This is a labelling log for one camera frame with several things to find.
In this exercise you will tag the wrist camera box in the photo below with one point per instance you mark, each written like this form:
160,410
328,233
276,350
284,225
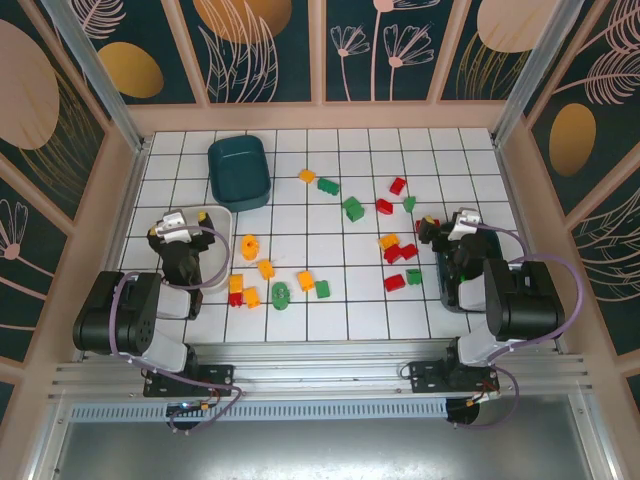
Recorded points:
464,222
171,224

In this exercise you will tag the aluminium extrusion rail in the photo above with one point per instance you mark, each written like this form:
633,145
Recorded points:
320,365

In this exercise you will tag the aluminium frame post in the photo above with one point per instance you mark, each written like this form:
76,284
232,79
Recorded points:
97,75
527,70

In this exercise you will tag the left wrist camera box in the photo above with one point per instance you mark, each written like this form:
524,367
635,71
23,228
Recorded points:
171,224

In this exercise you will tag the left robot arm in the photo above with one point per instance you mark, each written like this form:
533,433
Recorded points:
115,310

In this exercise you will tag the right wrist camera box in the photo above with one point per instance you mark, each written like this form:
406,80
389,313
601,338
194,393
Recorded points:
464,222

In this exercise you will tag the yellow lego brick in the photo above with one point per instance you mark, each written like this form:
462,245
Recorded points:
235,283
306,176
266,269
251,297
305,281
388,242

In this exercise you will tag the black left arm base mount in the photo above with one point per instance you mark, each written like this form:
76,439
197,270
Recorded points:
220,377

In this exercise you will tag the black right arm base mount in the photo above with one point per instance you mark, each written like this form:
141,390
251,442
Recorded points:
425,377

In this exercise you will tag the grey metal base plate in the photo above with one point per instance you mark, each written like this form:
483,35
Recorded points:
320,450

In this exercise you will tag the tall green lego brick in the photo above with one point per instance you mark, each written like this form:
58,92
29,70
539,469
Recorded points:
353,210

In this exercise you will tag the green curved lego brick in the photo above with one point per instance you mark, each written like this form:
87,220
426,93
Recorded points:
281,295

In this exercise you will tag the white plastic container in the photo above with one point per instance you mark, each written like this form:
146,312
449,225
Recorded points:
223,217

